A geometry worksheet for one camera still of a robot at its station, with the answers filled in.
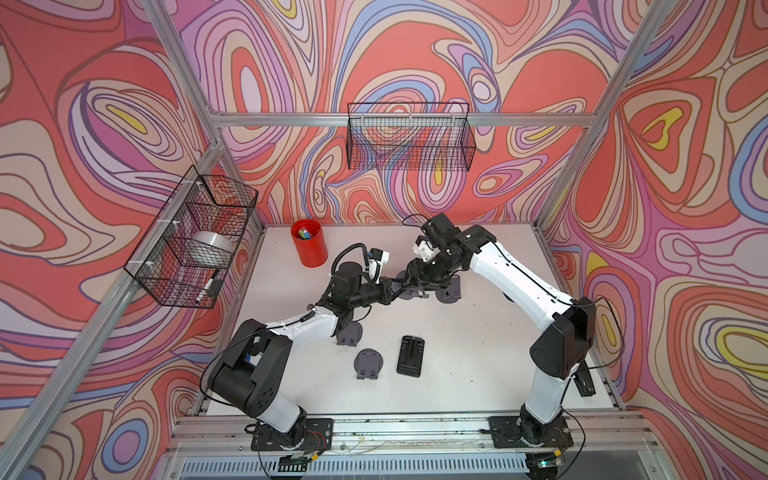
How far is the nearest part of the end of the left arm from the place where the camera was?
0.74 meters

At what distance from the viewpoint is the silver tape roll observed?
2.30 feet

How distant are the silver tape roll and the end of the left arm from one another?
33 cm
